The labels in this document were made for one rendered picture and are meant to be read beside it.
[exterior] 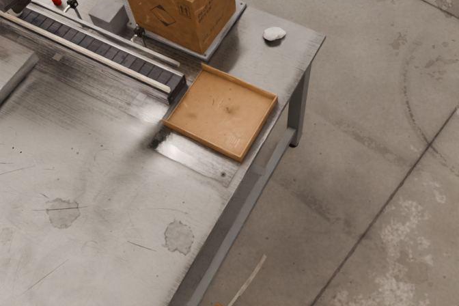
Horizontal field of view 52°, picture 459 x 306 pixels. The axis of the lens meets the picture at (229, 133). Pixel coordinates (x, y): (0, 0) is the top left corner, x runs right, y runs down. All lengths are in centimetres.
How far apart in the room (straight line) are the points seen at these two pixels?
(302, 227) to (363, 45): 114
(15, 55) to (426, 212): 191
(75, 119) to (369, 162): 146
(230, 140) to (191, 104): 20
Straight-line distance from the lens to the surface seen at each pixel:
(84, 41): 185
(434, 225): 245
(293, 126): 227
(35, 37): 196
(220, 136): 157
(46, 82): 186
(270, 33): 176
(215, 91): 166
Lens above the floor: 222
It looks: 62 degrees down
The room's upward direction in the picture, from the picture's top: 8 degrees counter-clockwise
